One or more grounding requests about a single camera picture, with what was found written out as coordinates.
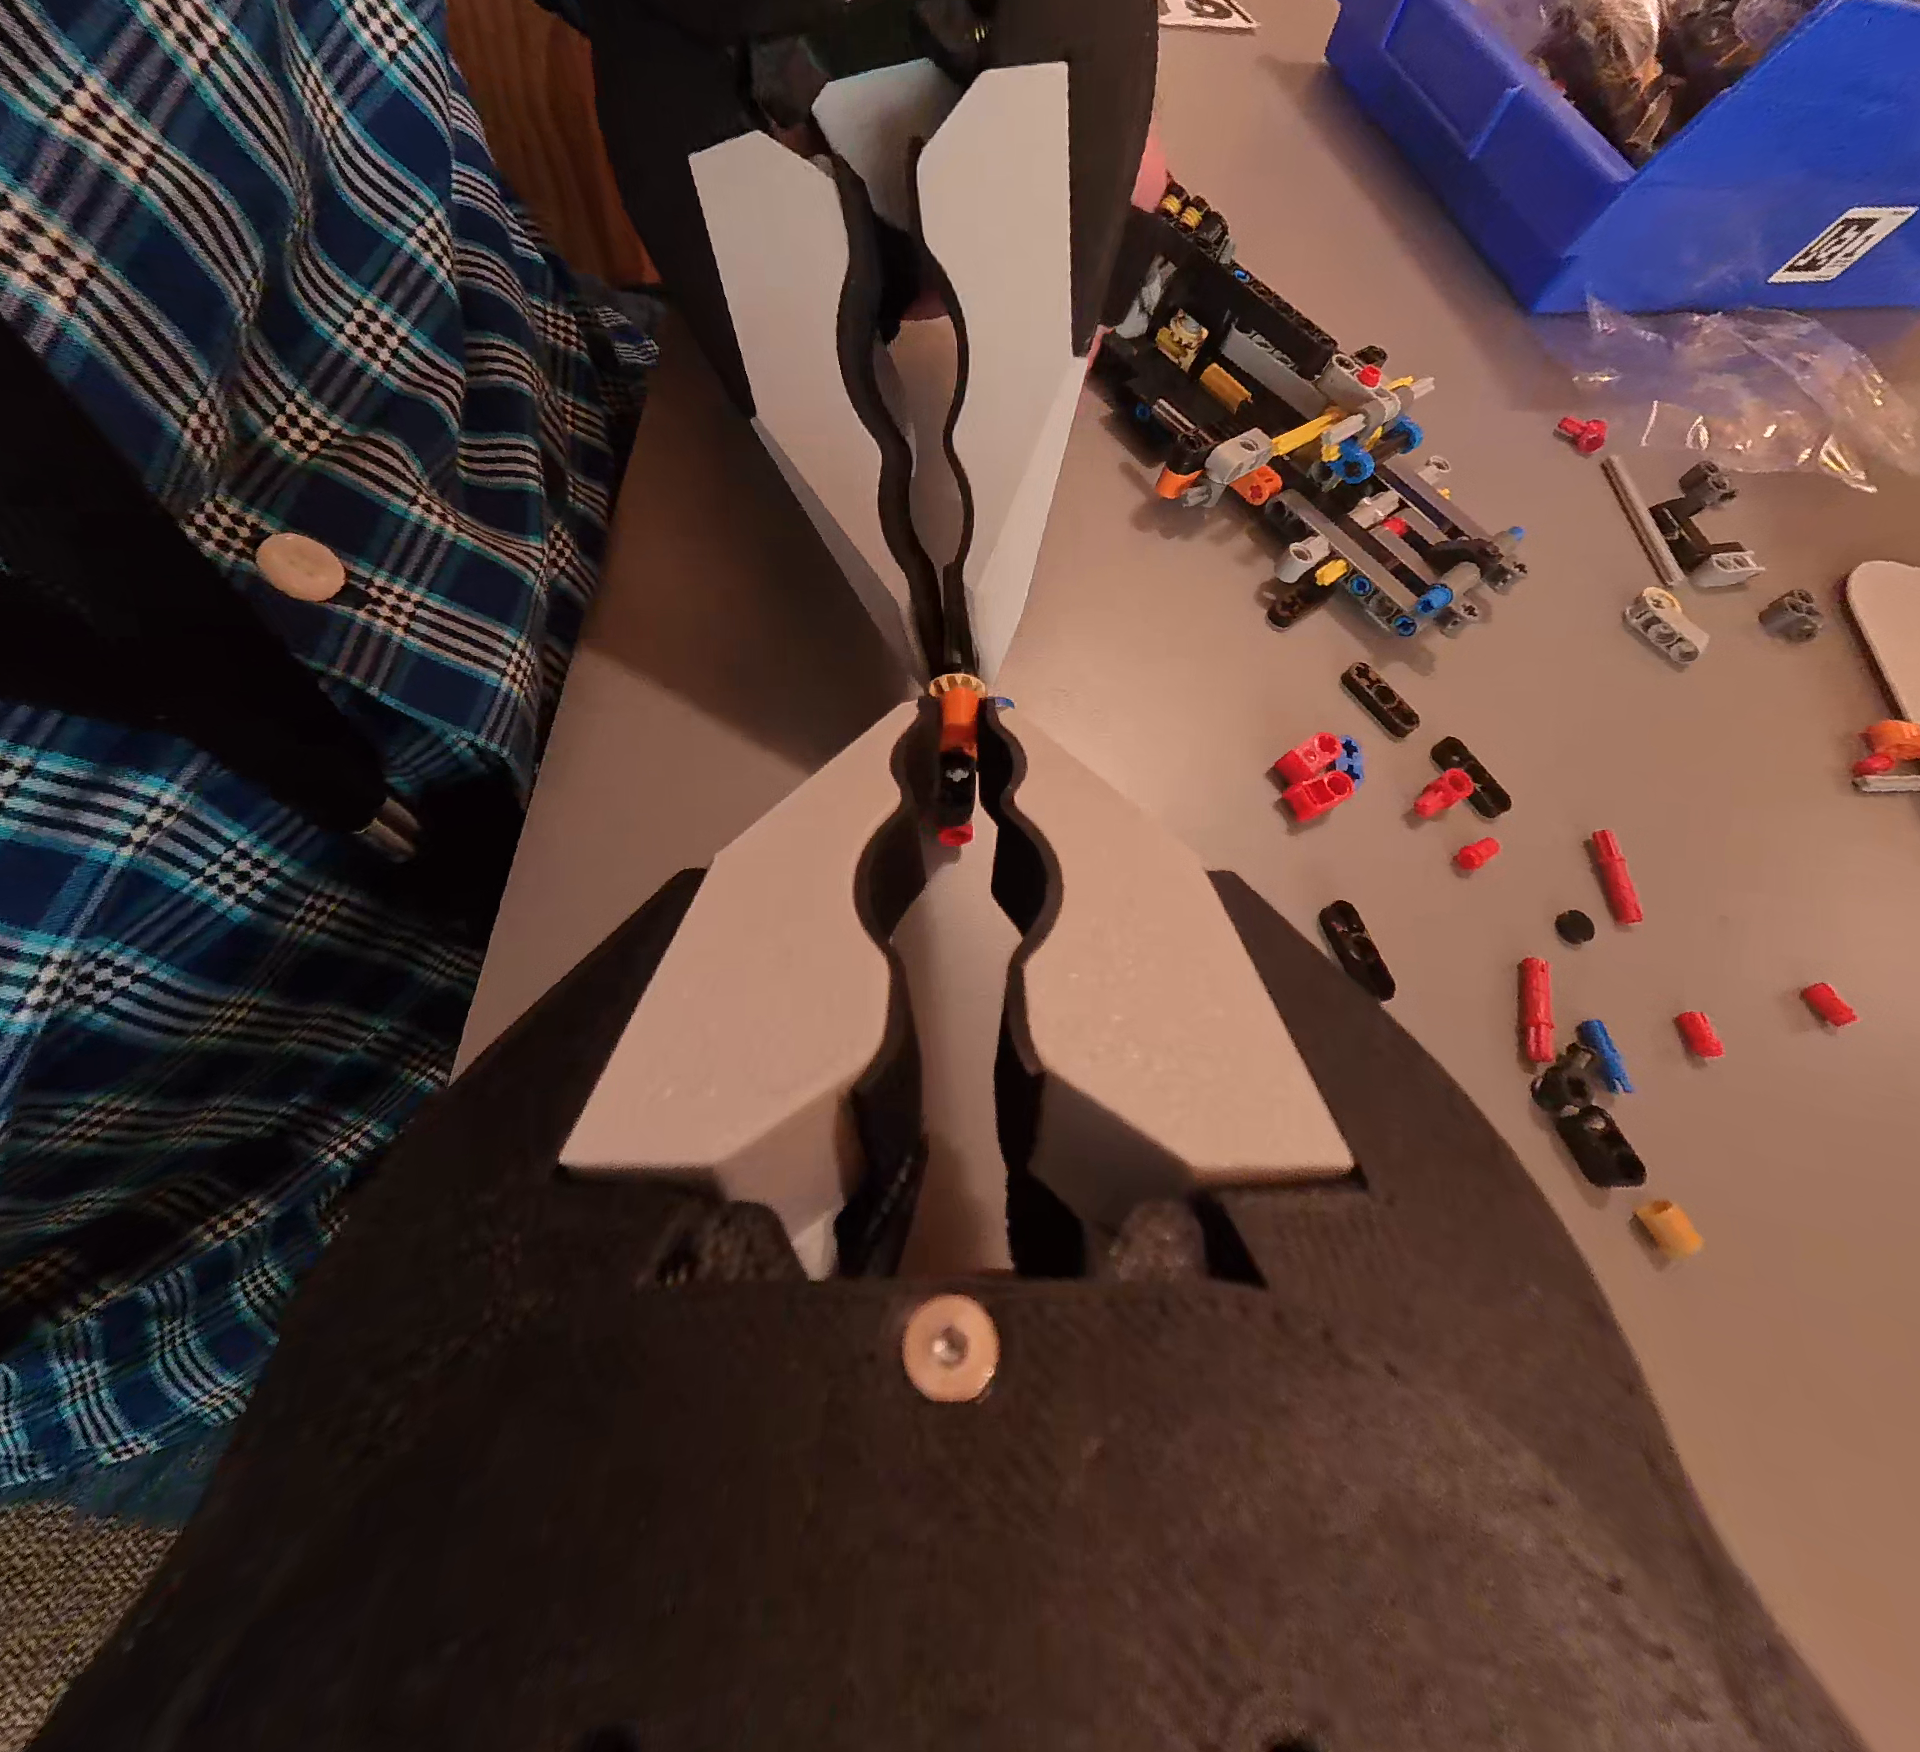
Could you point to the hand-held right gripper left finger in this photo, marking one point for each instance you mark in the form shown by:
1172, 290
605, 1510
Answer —
734, 1032

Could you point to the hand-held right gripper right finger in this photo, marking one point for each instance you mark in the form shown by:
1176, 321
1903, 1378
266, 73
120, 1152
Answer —
1184, 1046

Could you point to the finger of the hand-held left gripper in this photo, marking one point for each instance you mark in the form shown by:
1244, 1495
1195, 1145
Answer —
1013, 327
781, 312

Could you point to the small lego axle assembly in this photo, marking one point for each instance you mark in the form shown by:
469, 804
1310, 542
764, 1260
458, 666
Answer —
957, 762

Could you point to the scattered small lego connectors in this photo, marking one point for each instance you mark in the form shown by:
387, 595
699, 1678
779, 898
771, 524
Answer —
1320, 777

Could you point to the lego car chassis model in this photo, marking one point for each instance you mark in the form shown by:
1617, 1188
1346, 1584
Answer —
1306, 462

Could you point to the red lego pin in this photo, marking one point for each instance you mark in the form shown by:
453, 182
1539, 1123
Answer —
1582, 434

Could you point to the long grey lego axle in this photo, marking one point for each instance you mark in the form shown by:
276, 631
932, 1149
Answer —
1639, 519

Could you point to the black angled lego beam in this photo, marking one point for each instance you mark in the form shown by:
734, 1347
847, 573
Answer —
1689, 536

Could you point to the light grey lego beam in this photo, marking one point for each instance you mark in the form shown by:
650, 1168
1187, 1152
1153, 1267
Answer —
1734, 567

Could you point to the short grey lego axle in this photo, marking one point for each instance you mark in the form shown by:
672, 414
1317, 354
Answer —
1887, 775

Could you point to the orange lego connector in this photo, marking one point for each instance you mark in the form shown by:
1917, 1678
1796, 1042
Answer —
1891, 741

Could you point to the person's left hand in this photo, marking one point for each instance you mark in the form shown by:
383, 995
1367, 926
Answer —
1148, 177

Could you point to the person's plaid shirt torso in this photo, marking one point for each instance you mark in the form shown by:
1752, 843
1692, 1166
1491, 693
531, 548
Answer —
225, 583

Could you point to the grey beam with tan gear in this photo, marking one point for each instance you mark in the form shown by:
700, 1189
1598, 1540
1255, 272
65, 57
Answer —
1665, 623

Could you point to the blue bin with label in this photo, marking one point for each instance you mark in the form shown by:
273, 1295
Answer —
1651, 208

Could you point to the small dark grey connector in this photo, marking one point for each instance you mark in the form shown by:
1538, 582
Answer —
1708, 480

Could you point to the clear plastic bag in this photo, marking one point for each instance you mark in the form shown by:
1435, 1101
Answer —
1742, 387

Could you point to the dark grey double connector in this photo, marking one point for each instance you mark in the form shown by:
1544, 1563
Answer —
1794, 616

